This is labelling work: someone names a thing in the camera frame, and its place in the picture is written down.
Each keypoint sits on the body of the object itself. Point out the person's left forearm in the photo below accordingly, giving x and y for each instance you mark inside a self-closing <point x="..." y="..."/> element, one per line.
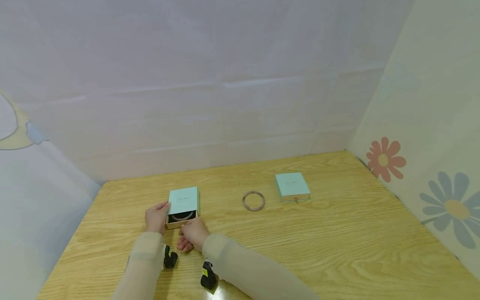
<point x="142" y="266"/>

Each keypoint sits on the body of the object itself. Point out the mint green gift box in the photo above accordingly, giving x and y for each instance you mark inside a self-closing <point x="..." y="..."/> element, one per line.
<point x="291" y="185"/>

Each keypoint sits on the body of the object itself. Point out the person's left hand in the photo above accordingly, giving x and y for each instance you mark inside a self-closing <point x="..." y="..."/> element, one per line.
<point x="155" y="218"/>

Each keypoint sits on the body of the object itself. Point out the beige box drawer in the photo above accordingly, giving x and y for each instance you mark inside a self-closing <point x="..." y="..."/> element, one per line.
<point x="173" y="224"/>

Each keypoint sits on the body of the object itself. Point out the person's left thumb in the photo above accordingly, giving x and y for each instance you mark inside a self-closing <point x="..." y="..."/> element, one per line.
<point x="164" y="205"/>

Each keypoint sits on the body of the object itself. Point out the mint green box sleeve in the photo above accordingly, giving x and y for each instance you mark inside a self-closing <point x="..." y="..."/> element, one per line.
<point x="183" y="200"/>

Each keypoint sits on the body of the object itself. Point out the person's right fingers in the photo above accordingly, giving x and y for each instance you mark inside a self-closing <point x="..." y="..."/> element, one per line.
<point x="184" y="245"/>

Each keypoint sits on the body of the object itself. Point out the person's right hand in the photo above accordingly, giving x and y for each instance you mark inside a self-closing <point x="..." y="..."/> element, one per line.
<point x="197" y="235"/>

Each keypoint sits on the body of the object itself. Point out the person's right forearm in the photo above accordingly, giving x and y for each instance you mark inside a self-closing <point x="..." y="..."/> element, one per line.
<point x="247" y="271"/>

